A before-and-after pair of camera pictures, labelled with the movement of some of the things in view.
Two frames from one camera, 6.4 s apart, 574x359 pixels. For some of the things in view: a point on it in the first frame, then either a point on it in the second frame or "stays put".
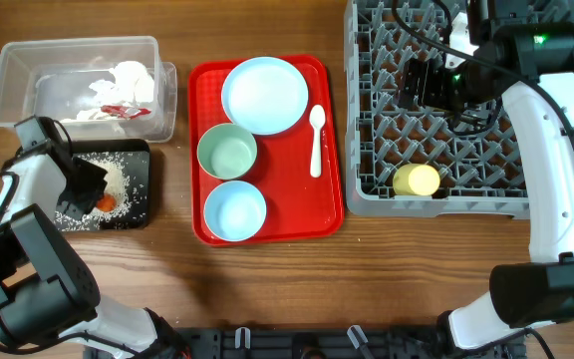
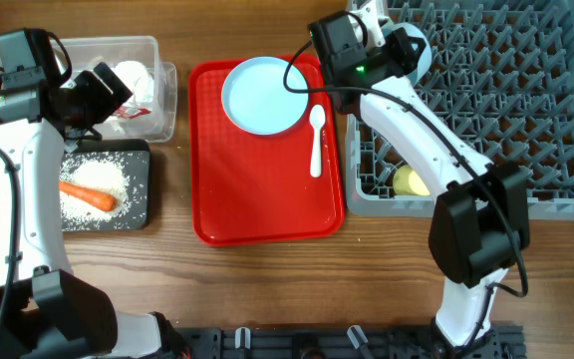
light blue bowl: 234,210 -> 424,63
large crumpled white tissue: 133,84 stays put
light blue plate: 265,96 stays put
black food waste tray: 126,202 stays put
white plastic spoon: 317,116 stays put
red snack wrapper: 125,112 stays put
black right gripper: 418,81 -> 406,45
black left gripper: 86,180 -> 104,87
